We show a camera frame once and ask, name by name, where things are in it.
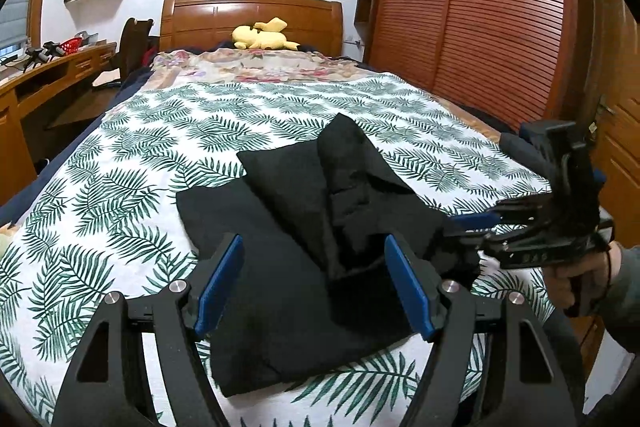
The black coat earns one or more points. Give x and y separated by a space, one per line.
290 257

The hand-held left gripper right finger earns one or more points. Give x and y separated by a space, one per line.
407 289

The dark wooden chair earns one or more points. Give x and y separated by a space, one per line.
132 47

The wooden headboard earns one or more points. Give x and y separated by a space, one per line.
210 22

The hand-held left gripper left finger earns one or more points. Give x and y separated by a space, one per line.
217 289

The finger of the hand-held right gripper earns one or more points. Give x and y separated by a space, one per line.
475 220
467 236

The grey window blind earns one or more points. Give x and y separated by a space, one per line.
15 17

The leaf print bed sheet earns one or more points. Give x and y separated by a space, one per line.
115 207

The person's right forearm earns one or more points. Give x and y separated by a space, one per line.
625 302

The red basket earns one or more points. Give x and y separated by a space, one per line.
71 46

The floral blanket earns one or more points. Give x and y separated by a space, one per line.
260 67

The wooden slatted wardrobe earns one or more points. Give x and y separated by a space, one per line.
480 7

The folded dark grey garment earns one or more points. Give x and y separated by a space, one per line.
522 157

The wooden door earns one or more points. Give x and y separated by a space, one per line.
620 107

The person's right hand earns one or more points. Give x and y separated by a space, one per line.
602 269

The yellow plush toy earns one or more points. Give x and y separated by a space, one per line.
257 36

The wooden desk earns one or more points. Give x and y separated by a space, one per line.
30 97

